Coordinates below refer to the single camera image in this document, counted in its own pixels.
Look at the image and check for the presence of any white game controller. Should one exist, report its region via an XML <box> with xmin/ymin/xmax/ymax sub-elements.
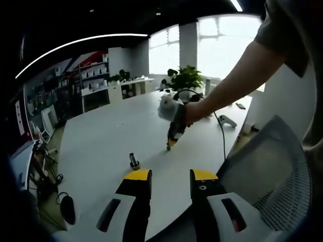
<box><xmin>217</xmin><ymin>114</ymin><xmax>238</xmax><ymax>128</ymax></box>

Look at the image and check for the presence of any leafy green plant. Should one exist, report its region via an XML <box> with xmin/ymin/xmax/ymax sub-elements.
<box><xmin>161</xmin><ymin>65</ymin><xmax>204</xmax><ymax>93</ymax></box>

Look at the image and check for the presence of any grey mesh office chair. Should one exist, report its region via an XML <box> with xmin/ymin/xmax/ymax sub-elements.
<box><xmin>217</xmin><ymin>114</ymin><xmax>313</xmax><ymax>232</ymax></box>

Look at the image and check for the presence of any person's right hand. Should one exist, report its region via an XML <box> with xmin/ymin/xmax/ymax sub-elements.
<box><xmin>183</xmin><ymin>100</ymin><xmax>210</xmax><ymax>128</ymax></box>

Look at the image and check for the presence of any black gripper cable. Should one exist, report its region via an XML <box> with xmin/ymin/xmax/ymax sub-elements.
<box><xmin>174</xmin><ymin>88</ymin><xmax>227</xmax><ymax>161</ymax></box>

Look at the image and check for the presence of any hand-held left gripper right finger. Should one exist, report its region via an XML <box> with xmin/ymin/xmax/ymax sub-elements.
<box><xmin>189</xmin><ymin>168</ymin><xmax>288</xmax><ymax>242</ymax></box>

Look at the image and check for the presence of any black oval pouch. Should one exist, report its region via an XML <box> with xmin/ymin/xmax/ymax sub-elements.
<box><xmin>57</xmin><ymin>192</ymin><xmax>76</xmax><ymax>226</ymax></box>

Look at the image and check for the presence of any person's dark shirt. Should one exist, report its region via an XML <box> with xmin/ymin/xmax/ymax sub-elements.
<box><xmin>253</xmin><ymin>0</ymin><xmax>320</xmax><ymax>162</ymax></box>

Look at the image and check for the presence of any white side desk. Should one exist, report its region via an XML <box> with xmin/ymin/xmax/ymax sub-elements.
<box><xmin>108</xmin><ymin>77</ymin><xmax>156</xmax><ymax>104</ymax></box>

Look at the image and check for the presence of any thick threaded steel stud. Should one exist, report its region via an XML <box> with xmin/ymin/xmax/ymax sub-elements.
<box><xmin>128</xmin><ymin>152</ymin><xmax>142</xmax><ymax>170</ymax></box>

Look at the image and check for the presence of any storage shelf with white bins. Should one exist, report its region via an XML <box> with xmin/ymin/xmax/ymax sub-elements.
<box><xmin>54</xmin><ymin>50</ymin><xmax>111</xmax><ymax>111</ymax></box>

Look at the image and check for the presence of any ceiling light strip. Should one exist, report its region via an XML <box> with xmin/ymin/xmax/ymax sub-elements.
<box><xmin>15</xmin><ymin>32</ymin><xmax>149</xmax><ymax>79</ymax></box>

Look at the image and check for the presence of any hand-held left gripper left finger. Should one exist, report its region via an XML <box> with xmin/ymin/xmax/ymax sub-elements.
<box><xmin>51</xmin><ymin>168</ymin><xmax>153</xmax><ymax>242</ymax></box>

